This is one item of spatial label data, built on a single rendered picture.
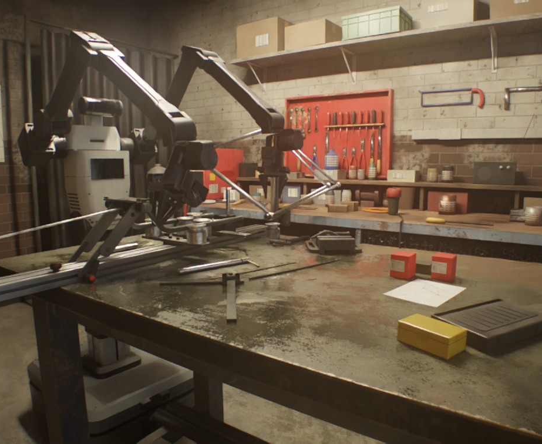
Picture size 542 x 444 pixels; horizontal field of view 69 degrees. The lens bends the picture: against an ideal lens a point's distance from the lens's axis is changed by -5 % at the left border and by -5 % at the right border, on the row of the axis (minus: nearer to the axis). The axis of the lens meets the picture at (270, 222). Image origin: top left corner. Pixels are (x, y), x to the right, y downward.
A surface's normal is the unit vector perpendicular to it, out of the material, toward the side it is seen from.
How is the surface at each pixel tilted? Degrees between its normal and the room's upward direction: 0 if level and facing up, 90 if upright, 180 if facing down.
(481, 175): 90
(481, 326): 0
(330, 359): 0
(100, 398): 0
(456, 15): 88
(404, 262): 90
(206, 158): 89
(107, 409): 45
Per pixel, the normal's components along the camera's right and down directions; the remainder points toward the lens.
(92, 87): 0.11, 0.15
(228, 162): 0.83, 0.08
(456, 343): 0.60, 0.11
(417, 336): -0.80, 0.08
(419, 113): -0.56, 0.11
